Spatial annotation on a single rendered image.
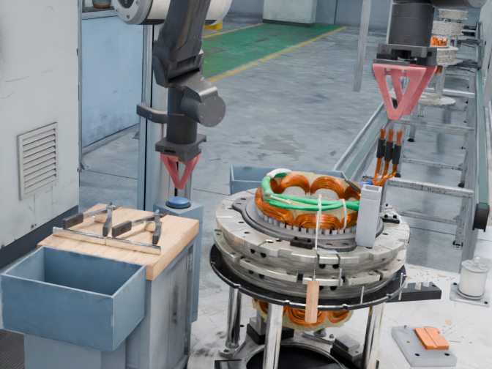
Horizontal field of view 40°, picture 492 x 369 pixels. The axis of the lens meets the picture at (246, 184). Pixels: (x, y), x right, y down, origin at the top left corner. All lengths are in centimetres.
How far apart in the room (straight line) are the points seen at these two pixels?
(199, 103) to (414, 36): 39
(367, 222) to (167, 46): 44
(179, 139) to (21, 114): 218
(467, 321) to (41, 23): 251
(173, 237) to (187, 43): 32
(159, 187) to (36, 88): 203
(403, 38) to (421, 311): 79
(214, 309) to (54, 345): 54
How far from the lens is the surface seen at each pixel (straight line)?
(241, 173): 149
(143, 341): 107
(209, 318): 145
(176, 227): 114
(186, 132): 125
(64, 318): 97
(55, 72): 359
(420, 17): 97
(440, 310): 161
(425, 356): 139
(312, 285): 99
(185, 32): 114
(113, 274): 103
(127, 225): 107
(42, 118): 354
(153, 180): 150
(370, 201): 103
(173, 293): 115
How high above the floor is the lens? 150
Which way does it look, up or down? 18 degrees down
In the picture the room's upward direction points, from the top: 4 degrees clockwise
